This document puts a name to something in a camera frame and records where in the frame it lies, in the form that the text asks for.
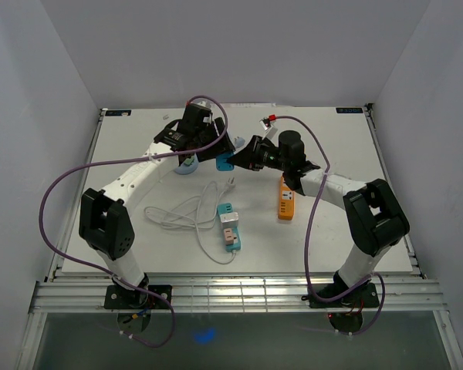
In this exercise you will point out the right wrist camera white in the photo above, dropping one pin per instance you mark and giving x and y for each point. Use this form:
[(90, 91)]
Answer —
[(268, 124)]

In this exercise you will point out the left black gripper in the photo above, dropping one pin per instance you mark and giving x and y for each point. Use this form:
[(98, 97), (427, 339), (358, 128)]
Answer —
[(224, 146)]

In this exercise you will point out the green plug adapter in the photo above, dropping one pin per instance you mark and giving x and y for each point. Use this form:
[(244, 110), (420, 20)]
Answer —
[(190, 160)]

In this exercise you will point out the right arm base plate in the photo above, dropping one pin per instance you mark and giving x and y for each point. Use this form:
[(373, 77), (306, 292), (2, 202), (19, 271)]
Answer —
[(364, 296)]

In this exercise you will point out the left blue corner label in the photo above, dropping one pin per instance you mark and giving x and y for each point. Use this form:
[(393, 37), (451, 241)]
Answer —
[(118, 112)]

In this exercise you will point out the orange power strip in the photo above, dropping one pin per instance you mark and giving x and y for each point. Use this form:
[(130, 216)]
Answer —
[(286, 207)]

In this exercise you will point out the white silver plug adapter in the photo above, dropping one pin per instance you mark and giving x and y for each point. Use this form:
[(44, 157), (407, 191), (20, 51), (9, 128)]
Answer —
[(229, 220)]

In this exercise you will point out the blue corner label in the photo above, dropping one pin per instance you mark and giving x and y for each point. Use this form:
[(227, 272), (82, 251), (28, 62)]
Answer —
[(349, 110), (118, 112)]

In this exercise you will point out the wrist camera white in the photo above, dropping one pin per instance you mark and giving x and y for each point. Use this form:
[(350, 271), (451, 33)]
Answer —
[(204, 103), (268, 124)]

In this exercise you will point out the brown pink plug adapter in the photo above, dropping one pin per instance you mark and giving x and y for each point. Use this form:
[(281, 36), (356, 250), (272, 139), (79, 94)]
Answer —
[(229, 236)]

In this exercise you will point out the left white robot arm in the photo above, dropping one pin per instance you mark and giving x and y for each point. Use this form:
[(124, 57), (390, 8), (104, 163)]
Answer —
[(104, 221)]

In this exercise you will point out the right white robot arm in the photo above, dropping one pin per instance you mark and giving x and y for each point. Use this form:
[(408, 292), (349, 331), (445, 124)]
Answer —
[(375, 218)]

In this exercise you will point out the right blue corner label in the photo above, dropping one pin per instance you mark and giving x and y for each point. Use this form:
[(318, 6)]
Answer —
[(349, 110)]

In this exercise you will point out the round light blue power strip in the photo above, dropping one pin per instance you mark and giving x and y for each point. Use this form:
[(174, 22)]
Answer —
[(185, 170)]

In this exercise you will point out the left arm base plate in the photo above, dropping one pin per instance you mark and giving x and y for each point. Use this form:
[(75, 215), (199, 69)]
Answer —
[(118, 298)]

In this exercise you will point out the aluminium frame rail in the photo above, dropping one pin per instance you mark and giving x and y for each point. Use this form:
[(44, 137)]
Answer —
[(230, 295)]

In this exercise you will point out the teal power strip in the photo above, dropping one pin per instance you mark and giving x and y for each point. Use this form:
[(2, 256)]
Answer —
[(237, 246)]

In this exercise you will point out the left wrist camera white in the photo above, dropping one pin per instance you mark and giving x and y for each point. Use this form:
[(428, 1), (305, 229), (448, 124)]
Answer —
[(204, 103)]

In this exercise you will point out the small blue square socket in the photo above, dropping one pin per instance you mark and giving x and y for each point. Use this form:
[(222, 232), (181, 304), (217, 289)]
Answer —
[(222, 164)]

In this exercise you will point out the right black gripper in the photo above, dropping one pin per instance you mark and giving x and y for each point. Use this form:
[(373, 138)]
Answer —
[(248, 158)]

